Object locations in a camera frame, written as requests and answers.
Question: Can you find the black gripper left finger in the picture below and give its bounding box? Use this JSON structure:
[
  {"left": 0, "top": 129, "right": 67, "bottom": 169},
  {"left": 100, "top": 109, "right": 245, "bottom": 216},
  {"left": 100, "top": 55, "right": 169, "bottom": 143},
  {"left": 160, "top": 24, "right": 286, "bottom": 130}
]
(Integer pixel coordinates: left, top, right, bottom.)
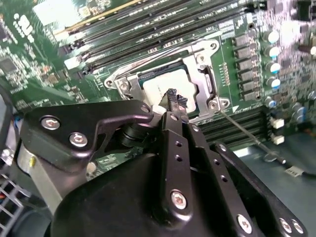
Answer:
[{"left": 19, "top": 88, "right": 196, "bottom": 224}]

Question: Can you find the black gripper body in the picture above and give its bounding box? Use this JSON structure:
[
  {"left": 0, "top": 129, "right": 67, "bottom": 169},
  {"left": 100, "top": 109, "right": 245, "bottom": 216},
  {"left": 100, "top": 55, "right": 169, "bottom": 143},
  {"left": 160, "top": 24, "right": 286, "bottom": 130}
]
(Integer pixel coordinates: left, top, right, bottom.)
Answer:
[{"left": 50, "top": 150, "right": 247, "bottom": 237}]

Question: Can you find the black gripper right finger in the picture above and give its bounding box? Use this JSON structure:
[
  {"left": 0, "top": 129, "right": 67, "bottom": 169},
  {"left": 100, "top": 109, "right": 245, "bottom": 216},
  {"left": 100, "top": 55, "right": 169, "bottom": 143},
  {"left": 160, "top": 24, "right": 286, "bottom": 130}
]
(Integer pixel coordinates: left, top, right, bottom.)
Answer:
[{"left": 176, "top": 94, "right": 309, "bottom": 237}]

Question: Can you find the metal locking lever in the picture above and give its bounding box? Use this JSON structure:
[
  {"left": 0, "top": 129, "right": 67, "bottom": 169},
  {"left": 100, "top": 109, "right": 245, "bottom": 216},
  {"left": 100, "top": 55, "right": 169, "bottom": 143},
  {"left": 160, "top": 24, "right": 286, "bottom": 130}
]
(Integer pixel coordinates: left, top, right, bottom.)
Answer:
[{"left": 221, "top": 110, "right": 287, "bottom": 165}]

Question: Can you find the metal socket cover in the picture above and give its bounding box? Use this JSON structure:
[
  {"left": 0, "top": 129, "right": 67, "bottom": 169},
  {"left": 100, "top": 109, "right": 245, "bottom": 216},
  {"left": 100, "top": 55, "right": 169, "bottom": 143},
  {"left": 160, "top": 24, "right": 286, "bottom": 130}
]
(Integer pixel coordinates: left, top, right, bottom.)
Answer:
[{"left": 118, "top": 58, "right": 215, "bottom": 118}]

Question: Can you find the silver CPU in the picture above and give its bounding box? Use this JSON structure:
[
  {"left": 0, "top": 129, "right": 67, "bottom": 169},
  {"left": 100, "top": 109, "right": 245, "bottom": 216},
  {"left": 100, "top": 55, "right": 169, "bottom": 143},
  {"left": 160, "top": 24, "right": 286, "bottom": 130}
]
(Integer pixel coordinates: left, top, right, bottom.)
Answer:
[{"left": 138, "top": 66, "right": 199, "bottom": 112}]

